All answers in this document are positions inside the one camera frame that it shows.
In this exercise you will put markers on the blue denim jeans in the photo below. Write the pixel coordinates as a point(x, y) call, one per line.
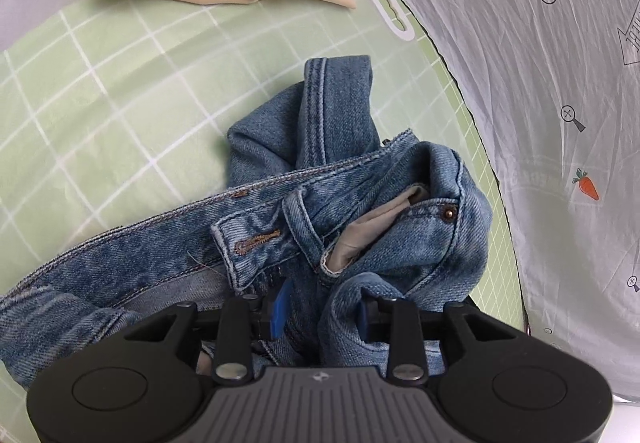
point(315, 197)

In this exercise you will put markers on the green grid cutting mat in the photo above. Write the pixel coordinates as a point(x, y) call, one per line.
point(115, 110)

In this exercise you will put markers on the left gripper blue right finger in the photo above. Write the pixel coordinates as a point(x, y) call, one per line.
point(397, 323)

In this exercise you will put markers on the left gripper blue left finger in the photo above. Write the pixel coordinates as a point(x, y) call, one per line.
point(244, 320)

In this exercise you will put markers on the white carrot print sheet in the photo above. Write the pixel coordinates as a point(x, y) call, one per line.
point(553, 87)

